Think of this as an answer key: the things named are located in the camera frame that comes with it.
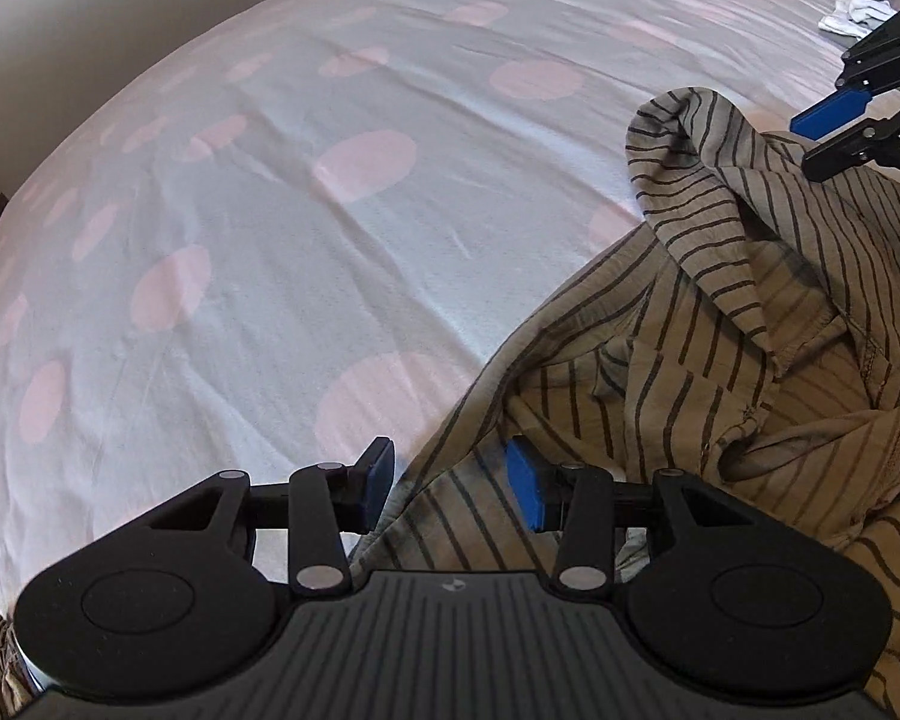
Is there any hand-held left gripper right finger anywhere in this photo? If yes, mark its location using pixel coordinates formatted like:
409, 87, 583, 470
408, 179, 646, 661
504, 434, 755, 596

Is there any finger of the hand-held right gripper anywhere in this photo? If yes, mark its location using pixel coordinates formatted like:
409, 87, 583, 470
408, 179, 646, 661
802, 100, 900, 184
790, 4, 900, 140

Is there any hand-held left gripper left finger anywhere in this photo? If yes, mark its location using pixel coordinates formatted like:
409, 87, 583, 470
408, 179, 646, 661
145, 436, 396, 598

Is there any beige striped shirt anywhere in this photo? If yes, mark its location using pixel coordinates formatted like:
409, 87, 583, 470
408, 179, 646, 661
349, 86, 900, 720

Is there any polka dot bed sheet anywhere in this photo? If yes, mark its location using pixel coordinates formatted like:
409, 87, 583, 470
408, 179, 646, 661
0, 0, 900, 616

